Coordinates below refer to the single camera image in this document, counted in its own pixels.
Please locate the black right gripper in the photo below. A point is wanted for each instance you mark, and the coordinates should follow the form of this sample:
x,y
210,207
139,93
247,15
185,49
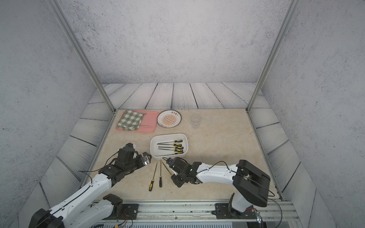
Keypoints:
x,y
174,179

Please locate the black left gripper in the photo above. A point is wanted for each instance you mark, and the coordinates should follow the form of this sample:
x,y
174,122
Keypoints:
x,y
142,162

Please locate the white plastic storage box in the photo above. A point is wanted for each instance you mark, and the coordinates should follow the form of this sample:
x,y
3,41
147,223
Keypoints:
x,y
157,154

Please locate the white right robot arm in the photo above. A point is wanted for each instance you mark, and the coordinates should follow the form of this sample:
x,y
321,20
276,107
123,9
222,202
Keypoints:
x,y
252,184

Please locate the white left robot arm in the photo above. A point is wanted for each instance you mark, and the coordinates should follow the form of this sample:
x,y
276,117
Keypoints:
x,y
74,212

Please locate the pink plastic tray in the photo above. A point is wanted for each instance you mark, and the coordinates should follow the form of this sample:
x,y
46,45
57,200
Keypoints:
x,y
148,123

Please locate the green checked cloth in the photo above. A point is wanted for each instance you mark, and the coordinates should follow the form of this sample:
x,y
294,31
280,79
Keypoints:
x,y
130,120

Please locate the round patterned plate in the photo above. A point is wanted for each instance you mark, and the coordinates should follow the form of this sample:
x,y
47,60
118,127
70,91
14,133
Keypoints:
x,y
169,118

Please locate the clear plastic cup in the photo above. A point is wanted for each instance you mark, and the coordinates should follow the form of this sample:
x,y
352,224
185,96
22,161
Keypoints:
x,y
195,121

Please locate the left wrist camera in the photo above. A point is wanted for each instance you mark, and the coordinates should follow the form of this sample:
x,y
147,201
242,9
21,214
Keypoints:
x,y
129,145

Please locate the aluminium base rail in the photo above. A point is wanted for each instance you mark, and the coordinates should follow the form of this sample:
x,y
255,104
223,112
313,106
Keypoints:
x,y
203,214

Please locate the aluminium left corner post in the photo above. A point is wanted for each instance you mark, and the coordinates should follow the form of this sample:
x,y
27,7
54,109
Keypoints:
x,y
60,17

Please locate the aluminium corner post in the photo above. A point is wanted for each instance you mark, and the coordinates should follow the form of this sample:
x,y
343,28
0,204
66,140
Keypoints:
x,y
60,17
274,51

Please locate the aluminium right corner post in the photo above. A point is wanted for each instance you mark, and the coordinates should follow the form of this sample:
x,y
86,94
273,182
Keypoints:
x,y
274,51

